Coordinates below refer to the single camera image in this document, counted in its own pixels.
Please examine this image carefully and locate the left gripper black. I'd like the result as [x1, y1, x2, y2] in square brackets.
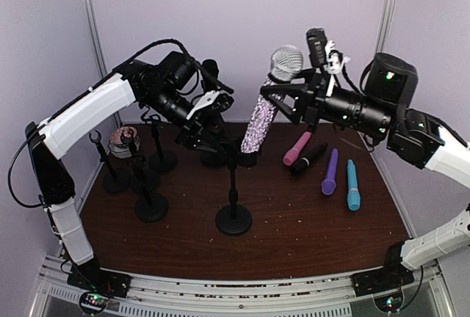
[142, 85, 233, 155]

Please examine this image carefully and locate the glitter mic silver head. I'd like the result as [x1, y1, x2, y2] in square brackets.
[240, 45, 303, 153]

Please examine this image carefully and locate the black stand of purple mic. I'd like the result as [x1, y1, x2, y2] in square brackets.
[144, 114, 178, 173]

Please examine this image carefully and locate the pink microphone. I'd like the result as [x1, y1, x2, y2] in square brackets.
[283, 131, 311, 167]

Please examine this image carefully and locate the black mic white ring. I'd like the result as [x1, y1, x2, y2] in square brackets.
[289, 142, 330, 177]

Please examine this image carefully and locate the purple microphone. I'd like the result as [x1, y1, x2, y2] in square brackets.
[321, 148, 339, 196]

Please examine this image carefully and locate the black stand of glitter mic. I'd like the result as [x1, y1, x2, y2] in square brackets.
[215, 147, 253, 236]

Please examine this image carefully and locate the black stand of blue mic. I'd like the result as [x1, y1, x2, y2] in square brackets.
[135, 190, 169, 222]

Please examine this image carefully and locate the light blue microphone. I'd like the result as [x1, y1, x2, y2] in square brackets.
[347, 159, 361, 211]

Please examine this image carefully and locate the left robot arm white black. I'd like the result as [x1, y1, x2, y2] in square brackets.
[26, 51, 234, 291]

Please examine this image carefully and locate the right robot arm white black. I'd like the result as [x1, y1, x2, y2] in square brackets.
[261, 53, 469, 186]

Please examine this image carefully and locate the tape roll at back left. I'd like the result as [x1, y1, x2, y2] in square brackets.
[107, 126, 140, 159]

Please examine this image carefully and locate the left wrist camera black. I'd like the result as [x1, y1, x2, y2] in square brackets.
[203, 93, 234, 115]

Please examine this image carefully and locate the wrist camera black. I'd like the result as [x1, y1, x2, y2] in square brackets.
[306, 28, 328, 68]
[203, 93, 234, 115]

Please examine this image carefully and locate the left arm braided black cable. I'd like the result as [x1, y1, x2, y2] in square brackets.
[9, 37, 234, 208]

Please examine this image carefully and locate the black mic orange ring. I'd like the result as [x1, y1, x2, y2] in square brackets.
[201, 59, 221, 79]

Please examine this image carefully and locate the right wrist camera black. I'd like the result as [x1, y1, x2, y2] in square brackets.
[306, 28, 328, 68]

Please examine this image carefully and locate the right aluminium corner post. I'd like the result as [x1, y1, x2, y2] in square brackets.
[370, 0, 401, 57]

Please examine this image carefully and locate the aluminium corner post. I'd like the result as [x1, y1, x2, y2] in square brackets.
[370, 0, 401, 57]
[82, 0, 107, 77]

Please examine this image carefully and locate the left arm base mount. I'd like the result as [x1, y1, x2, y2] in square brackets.
[67, 268, 131, 316]

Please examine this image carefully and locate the front aluminium rail frame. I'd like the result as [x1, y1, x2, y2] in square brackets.
[31, 247, 458, 317]

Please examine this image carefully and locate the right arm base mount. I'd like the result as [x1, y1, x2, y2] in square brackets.
[351, 268, 415, 315]

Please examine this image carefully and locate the left aluminium corner post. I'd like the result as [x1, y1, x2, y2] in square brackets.
[82, 0, 107, 77]

